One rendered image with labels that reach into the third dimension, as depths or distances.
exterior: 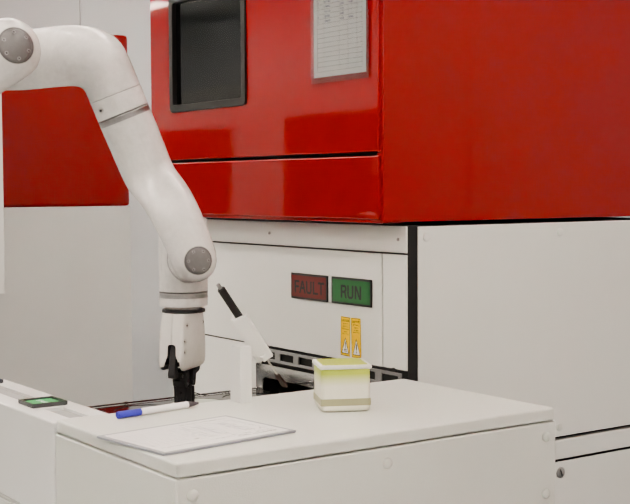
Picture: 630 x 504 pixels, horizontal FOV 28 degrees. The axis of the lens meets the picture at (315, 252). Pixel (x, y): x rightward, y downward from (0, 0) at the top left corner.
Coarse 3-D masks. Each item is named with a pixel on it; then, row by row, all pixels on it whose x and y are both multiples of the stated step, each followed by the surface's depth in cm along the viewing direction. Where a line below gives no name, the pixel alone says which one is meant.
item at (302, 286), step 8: (296, 280) 235; (304, 280) 232; (312, 280) 230; (320, 280) 228; (296, 288) 235; (304, 288) 232; (312, 288) 230; (320, 288) 228; (304, 296) 233; (312, 296) 230; (320, 296) 228
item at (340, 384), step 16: (320, 368) 177; (336, 368) 177; (352, 368) 178; (368, 368) 178; (320, 384) 178; (336, 384) 178; (352, 384) 178; (368, 384) 179; (320, 400) 178; (336, 400) 178; (352, 400) 178; (368, 400) 179
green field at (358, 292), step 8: (336, 280) 224; (344, 280) 222; (336, 288) 224; (344, 288) 222; (352, 288) 220; (360, 288) 218; (368, 288) 216; (336, 296) 224; (344, 296) 222; (352, 296) 220; (360, 296) 218; (368, 296) 216; (368, 304) 217
